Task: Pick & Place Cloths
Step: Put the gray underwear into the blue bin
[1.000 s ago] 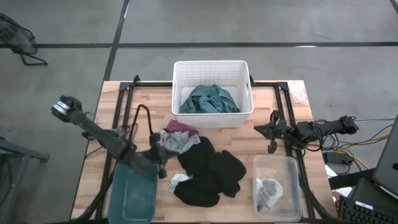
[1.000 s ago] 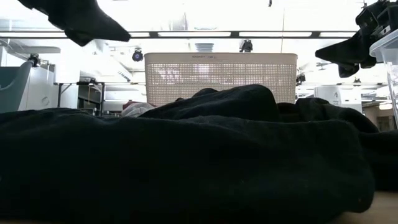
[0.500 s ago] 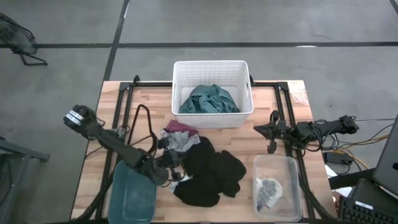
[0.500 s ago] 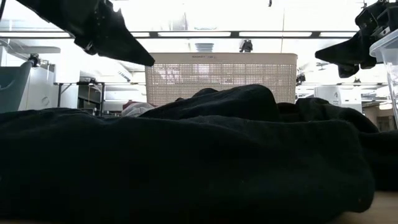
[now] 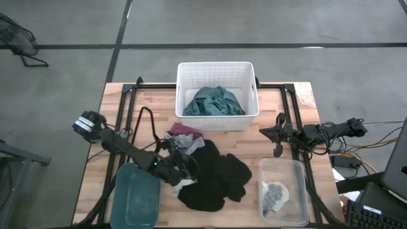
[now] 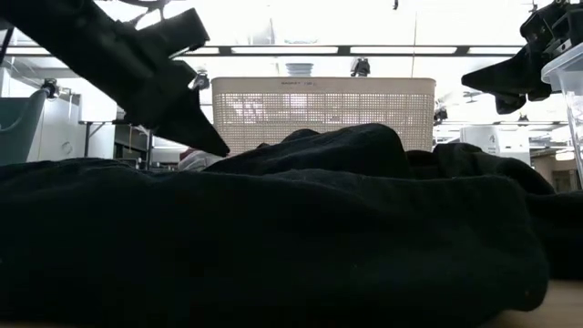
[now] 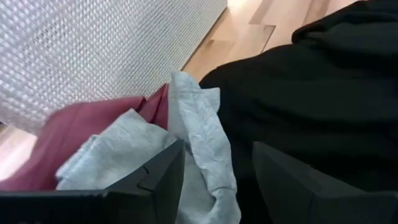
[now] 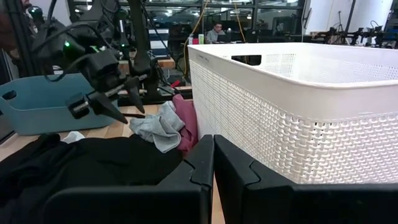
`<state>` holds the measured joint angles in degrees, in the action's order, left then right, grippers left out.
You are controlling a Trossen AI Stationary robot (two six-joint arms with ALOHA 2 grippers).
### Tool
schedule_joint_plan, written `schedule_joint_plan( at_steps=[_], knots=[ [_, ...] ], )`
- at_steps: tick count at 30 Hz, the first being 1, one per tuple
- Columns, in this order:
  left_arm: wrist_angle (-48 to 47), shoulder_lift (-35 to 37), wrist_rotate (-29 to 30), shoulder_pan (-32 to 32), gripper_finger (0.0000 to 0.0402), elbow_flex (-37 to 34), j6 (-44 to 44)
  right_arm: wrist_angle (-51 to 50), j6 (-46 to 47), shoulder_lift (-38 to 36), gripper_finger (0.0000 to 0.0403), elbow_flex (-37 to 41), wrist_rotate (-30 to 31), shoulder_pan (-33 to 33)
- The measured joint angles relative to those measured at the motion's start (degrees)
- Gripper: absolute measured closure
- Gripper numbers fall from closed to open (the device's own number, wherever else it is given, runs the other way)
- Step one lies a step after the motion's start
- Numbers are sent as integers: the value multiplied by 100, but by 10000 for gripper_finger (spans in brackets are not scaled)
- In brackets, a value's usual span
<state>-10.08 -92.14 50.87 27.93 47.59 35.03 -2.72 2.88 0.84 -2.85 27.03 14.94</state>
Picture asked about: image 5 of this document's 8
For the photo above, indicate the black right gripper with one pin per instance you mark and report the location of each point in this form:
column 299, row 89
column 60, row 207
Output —
column 294, row 133

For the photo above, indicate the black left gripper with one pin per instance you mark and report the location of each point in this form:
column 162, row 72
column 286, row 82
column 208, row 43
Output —
column 171, row 173

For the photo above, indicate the light grey cloth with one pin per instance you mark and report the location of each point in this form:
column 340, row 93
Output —
column 187, row 141

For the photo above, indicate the black cloth with white tag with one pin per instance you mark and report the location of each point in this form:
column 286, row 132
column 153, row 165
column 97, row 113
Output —
column 203, row 191

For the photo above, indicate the maroon cloth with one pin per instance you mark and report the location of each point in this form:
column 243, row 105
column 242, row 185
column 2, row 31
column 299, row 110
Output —
column 182, row 128

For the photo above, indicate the grey patterned cloth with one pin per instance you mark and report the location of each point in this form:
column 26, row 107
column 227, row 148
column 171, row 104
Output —
column 275, row 195

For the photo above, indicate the teal patterned cloth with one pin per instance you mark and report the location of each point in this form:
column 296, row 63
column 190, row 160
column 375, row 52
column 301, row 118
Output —
column 213, row 101

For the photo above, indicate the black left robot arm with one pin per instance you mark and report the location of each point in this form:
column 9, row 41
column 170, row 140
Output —
column 127, row 149

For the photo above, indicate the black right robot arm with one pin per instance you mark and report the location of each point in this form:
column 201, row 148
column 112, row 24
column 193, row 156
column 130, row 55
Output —
column 334, row 128

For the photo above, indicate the teal plastic bin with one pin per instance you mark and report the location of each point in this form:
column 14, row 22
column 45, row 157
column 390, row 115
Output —
column 136, row 200

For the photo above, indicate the clear plastic bin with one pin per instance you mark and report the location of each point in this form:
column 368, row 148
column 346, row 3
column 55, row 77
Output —
column 295, row 171

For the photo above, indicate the clear plastic sheet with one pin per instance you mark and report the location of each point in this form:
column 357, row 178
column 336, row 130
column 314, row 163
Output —
column 306, row 95

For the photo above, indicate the white perforated plastic basket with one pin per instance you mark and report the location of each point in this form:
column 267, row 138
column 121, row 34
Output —
column 216, row 124

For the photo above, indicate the black power adapter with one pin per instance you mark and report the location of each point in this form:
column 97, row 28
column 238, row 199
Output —
column 345, row 161

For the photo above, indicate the dark grey laptop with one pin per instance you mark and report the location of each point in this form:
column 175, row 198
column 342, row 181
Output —
column 395, row 159

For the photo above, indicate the black keyboard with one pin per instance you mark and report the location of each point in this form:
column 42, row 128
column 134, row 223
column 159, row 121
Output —
column 369, row 219

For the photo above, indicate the grey metal table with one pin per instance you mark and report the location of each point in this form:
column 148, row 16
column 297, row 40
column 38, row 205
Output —
column 19, row 156

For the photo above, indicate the black floor fan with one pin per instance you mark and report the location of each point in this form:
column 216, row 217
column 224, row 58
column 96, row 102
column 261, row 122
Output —
column 16, row 38

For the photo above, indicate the black aluminium table frame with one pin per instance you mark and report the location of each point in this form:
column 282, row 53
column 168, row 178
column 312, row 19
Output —
column 152, row 86

